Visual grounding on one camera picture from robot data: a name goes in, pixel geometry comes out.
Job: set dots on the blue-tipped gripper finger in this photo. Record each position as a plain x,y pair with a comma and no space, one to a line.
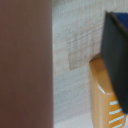
116,56

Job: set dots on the pink cup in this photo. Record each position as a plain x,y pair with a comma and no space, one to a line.
25,63

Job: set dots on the orange block with white stripes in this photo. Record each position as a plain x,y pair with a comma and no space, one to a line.
101,96

